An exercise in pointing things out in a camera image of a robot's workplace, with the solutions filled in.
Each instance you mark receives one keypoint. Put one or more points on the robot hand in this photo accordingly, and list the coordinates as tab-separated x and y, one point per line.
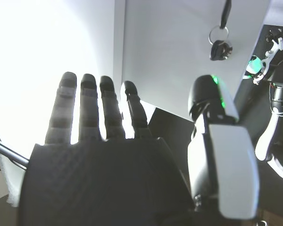
103	179

